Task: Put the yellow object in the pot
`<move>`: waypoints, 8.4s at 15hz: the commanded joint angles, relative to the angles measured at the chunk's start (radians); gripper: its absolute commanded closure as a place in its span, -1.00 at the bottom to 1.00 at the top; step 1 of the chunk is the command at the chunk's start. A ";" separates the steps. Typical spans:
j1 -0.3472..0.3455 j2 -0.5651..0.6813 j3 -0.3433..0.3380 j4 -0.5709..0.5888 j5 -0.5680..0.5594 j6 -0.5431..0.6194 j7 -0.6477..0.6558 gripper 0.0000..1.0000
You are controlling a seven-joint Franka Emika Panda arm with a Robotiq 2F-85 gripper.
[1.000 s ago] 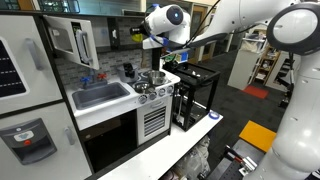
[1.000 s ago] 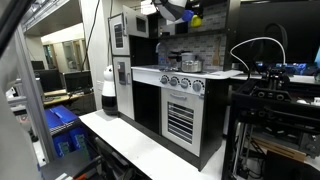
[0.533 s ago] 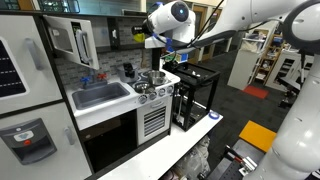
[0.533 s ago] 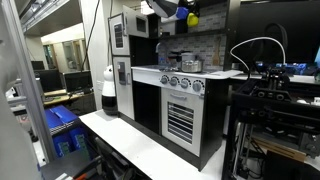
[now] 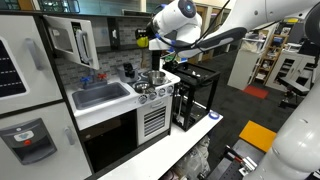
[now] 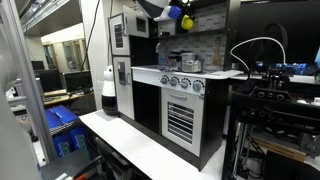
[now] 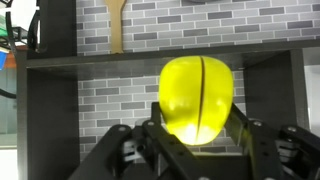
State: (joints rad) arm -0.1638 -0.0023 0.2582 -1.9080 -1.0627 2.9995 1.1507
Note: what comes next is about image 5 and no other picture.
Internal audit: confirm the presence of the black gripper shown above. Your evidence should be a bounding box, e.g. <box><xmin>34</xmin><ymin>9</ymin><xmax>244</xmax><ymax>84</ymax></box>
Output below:
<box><xmin>134</xmin><ymin>22</ymin><xmax>158</xmax><ymax>44</ymax></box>

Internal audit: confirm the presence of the yellow toy fruit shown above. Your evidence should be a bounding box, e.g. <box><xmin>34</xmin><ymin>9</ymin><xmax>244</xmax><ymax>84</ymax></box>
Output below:
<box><xmin>136</xmin><ymin>35</ymin><xmax>150</xmax><ymax>48</ymax></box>

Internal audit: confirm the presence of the steel pot lid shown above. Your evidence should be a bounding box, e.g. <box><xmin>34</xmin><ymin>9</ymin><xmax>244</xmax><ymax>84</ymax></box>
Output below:
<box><xmin>132</xmin><ymin>81</ymin><xmax>155</xmax><ymax>95</ymax></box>

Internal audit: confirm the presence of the grey toy coffee maker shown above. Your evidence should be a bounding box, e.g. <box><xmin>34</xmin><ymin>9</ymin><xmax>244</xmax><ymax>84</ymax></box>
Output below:
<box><xmin>116</xmin><ymin>62</ymin><xmax>139</xmax><ymax>84</ymax></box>

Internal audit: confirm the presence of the grey toy faucet spout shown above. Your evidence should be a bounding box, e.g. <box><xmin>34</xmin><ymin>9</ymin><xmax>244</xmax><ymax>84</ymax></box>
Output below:
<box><xmin>87</xmin><ymin>68</ymin><xmax>98</xmax><ymax>88</ymax></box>

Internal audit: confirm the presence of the white microwave door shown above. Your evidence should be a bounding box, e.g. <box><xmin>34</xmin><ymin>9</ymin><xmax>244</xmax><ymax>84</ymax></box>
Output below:
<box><xmin>43</xmin><ymin>14</ymin><xmax>100</xmax><ymax>71</ymax></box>

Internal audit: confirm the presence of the grey toy sink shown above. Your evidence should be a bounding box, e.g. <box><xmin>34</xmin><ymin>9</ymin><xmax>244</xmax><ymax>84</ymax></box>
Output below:
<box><xmin>71</xmin><ymin>82</ymin><xmax>131</xmax><ymax>111</ymax></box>

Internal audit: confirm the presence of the white black toy kitchen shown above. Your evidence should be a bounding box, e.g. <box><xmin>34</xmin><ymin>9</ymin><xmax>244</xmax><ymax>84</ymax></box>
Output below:
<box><xmin>0</xmin><ymin>9</ymin><xmax>182</xmax><ymax>180</ymax></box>

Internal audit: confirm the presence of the white oven door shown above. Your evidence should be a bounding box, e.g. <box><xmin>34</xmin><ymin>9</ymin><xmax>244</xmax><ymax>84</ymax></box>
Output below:
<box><xmin>136</xmin><ymin>95</ymin><xmax>174</xmax><ymax>146</ymax></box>

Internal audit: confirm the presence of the blue tape roll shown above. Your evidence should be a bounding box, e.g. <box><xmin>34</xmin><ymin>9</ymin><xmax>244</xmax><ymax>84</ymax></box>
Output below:
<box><xmin>208</xmin><ymin>111</ymin><xmax>221</xmax><ymax>120</ymax></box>

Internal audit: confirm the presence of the plain white cabinet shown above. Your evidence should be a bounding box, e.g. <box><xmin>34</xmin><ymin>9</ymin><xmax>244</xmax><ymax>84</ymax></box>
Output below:
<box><xmin>227</xmin><ymin>48</ymin><xmax>264</xmax><ymax>91</ymax></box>

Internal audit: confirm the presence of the white fridge door with window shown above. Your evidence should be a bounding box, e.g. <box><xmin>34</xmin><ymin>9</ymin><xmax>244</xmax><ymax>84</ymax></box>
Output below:
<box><xmin>0</xmin><ymin>14</ymin><xmax>64</xmax><ymax>116</ymax></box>

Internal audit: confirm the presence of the red floor mat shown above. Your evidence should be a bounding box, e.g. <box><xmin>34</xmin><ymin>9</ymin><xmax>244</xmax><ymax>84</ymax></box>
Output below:
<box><xmin>242</xmin><ymin>84</ymin><xmax>270</xmax><ymax>100</ymax></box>

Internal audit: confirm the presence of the wooden open shelf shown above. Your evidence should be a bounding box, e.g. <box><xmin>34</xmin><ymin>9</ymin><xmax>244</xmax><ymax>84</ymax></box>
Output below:
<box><xmin>254</xmin><ymin>33</ymin><xmax>284</xmax><ymax>84</ymax></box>

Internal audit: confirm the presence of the clear plastic bag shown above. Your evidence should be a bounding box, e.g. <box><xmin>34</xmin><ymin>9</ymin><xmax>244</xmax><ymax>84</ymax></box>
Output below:
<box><xmin>173</xmin><ymin>134</ymin><xmax>212</xmax><ymax>180</ymax></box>

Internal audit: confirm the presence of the white fridge door with dispenser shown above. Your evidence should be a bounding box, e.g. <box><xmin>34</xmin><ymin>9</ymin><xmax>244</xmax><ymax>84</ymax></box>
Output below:
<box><xmin>0</xmin><ymin>101</ymin><xmax>93</xmax><ymax>180</ymax></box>

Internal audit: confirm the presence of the yellow floor mat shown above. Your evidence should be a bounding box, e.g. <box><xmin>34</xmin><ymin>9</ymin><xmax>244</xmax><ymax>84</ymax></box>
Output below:
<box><xmin>238</xmin><ymin>120</ymin><xmax>278</xmax><ymax>153</ymax></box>

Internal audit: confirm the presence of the black bench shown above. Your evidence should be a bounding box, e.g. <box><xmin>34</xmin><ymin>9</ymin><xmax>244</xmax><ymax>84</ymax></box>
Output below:
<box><xmin>276</xmin><ymin>76</ymin><xmax>311</xmax><ymax>109</ymax></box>

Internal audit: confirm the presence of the dark robot mounting plate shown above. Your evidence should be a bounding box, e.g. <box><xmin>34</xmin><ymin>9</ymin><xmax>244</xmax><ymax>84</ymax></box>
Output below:
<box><xmin>206</xmin><ymin>139</ymin><xmax>264</xmax><ymax>180</ymax></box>

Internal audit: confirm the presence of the white cabinet with openings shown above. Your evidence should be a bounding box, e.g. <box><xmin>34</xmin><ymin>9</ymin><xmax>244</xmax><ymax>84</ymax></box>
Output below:
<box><xmin>264</xmin><ymin>49</ymin><xmax>318</xmax><ymax>93</ymax></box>

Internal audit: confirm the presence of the steel pot with handles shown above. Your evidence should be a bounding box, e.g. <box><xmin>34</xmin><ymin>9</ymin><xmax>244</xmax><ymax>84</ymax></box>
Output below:
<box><xmin>145</xmin><ymin>69</ymin><xmax>168</xmax><ymax>86</ymax></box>

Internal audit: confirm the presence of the black metal frame rack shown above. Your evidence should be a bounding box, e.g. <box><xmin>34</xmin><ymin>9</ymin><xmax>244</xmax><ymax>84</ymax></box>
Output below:
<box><xmin>171</xmin><ymin>61</ymin><xmax>222</xmax><ymax>133</ymax></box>

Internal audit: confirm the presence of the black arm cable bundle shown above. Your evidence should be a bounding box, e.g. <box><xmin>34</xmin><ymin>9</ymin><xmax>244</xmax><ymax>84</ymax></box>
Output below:
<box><xmin>151</xmin><ymin>0</ymin><xmax>248</xmax><ymax>58</ymax></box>

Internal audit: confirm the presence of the red handled silver clamp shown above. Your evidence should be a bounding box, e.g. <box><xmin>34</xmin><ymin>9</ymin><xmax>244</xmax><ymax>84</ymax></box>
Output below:
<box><xmin>224</xmin><ymin>146</ymin><xmax>258</xmax><ymax>176</ymax></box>

